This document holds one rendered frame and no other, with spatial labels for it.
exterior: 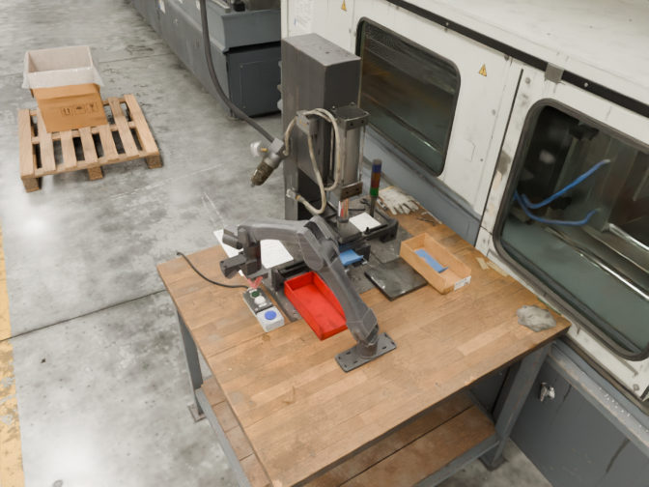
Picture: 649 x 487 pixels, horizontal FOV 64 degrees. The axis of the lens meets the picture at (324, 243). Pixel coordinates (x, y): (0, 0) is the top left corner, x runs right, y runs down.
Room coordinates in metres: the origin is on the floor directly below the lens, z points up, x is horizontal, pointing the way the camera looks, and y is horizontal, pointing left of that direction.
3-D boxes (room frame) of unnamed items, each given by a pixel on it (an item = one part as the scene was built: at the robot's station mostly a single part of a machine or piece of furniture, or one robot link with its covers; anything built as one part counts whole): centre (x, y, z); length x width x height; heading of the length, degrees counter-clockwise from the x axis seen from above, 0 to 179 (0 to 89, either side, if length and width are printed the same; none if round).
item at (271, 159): (1.65, 0.20, 1.25); 0.19 x 0.07 x 0.19; 123
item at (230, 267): (1.24, 0.28, 1.08); 0.11 x 0.07 x 0.06; 123
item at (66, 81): (4.20, 2.22, 0.40); 0.67 x 0.60 x 0.50; 25
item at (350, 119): (1.48, -0.06, 1.37); 0.11 x 0.09 x 0.30; 123
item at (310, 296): (1.24, 0.02, 0.93); 0.25 x 0.12 x 0.06; 33
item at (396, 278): (1.40, -0.27, 0.91); 0.17 x 0.16 x 0.02; 123
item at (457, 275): (1.47, -0.41, 0.93); 0.25 x 0.13 x 0.08; 33
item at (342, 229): (1.53, -0.01, 1.12); 0.26 x 0.18 x 0.30; 33
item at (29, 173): (3.95, 2.05, 0.07); 1.20 x 1.00 x 0.14; 26
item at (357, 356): (1.06, -0.14, 0.94); 0.20 x 0.07 x 0.08; 123
